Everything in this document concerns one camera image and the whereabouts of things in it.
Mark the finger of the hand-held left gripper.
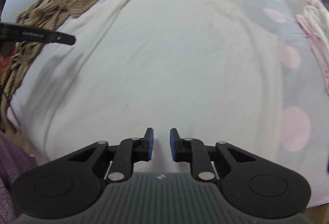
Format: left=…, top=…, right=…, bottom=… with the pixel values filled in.
left=53, top=33, right=77, bottom=46

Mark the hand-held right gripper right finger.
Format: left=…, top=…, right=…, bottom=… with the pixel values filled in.
left=170, top=128, right=257, bottom=183

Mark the stack of folded clothes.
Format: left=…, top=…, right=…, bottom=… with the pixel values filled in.
left=295, top=0, right=329, bottom=94

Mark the purple fleece garment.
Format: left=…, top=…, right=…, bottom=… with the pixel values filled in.
left=0, top=132, right=38, bottom=224

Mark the cream long-sleeve shirt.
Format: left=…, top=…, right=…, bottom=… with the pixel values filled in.
left=46, top=0, right=285, bottom=163

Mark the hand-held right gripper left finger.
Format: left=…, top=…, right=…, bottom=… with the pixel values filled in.
left=68, top=127, right=155, bottom=183

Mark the person's left hand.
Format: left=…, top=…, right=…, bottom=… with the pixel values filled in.
left=0, top=56, right=15, bottom=78

